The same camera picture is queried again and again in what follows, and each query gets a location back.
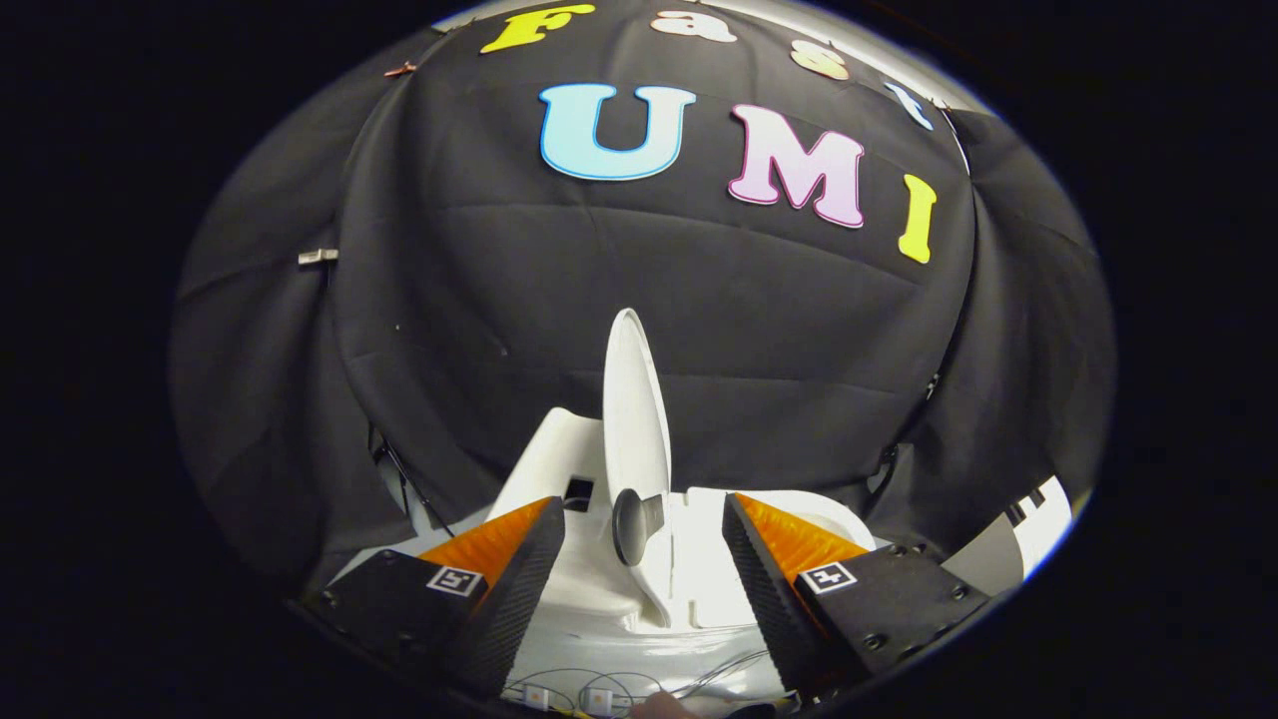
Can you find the white ceramic toilet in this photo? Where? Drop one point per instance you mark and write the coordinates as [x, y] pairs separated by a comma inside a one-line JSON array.
[[589, 599]]

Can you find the small white orange connector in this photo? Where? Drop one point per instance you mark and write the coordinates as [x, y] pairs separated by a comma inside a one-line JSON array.
[[536, 696], [599, 699]]

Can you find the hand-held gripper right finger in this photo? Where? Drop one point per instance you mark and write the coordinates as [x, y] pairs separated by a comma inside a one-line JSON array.
[[764, 599]]

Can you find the silver metal clip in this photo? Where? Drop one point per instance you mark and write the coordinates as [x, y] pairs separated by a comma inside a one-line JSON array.
[[318, 257]]

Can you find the white toilet lid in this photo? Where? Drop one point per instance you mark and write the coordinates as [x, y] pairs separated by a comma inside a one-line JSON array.
[[634, 419]]

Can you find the copper metal clip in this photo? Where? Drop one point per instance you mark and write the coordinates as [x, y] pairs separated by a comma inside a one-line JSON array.
[[401, 70]]

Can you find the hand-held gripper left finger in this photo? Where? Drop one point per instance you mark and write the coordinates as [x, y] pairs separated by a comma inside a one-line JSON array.
[[519, 599]]

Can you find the black backdrop cloth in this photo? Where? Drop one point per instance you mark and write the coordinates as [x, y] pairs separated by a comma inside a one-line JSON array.
[[699, 320]]

